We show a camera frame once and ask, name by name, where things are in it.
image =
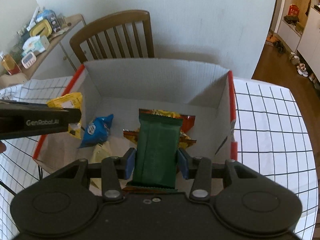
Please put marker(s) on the yellow lidded container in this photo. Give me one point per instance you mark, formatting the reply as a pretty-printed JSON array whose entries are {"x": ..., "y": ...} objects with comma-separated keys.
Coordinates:
[{"x": 43, "y": 28}]

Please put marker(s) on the white digital timer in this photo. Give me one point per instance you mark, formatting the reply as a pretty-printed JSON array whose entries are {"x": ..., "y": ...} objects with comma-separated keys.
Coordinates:
[{"x": 28, "y": 60}]

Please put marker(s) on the red yellow chip bag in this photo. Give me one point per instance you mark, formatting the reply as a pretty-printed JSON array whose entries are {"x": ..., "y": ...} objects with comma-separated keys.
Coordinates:
[{"x": 173, "y": 123}]

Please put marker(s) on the person left hand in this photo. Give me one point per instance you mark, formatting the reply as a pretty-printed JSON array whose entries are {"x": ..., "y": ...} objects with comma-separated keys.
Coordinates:
[{"x": 3, "y": 147}]

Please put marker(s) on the wooden side shelf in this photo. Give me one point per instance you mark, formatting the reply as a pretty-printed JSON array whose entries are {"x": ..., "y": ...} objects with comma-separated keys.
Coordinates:
[{"x": 57, "y": 60}]

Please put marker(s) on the red cardboard box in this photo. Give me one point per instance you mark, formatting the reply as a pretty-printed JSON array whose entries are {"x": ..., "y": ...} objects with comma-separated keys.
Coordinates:
[{"x": 199, "y": 93}]

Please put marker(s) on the orange drink bottle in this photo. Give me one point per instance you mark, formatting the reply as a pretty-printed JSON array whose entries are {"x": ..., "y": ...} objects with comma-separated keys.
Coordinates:
[{"x": 9, "y": 64}]

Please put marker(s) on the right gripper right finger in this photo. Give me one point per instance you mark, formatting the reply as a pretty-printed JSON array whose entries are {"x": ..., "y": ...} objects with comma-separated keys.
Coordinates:
[{"x": 200, "y": 170}]

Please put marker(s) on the brown wooden chair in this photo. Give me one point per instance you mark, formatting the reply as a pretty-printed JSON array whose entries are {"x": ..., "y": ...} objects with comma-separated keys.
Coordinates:
[{"x": 119, "y": 35}]

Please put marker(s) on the yellow snack packet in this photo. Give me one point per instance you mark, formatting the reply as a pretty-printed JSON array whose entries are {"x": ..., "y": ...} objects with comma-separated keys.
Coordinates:
[{"x": 71, "y": 103}]

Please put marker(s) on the white grid tablecloth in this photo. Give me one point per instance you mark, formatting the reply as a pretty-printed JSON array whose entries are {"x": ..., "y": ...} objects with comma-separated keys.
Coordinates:
[{"x": 272, "y": 139}]

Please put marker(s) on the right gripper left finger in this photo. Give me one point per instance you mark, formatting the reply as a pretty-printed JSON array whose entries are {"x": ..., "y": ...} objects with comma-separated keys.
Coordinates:
[{"x": 114, "y": 169}]

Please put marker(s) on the green snack bar packet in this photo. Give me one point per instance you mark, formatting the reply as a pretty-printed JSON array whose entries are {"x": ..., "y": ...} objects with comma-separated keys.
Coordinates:
[{"x": 155, "y": 162}]

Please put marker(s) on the blue cookie snack packet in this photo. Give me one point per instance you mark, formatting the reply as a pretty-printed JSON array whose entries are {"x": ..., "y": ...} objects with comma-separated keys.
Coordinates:
[{"x": 97, "y": 131}]

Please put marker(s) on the tissue pack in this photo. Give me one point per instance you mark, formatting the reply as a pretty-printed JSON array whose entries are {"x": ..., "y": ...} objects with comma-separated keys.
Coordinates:
[{"x": 36, "y": 44}]

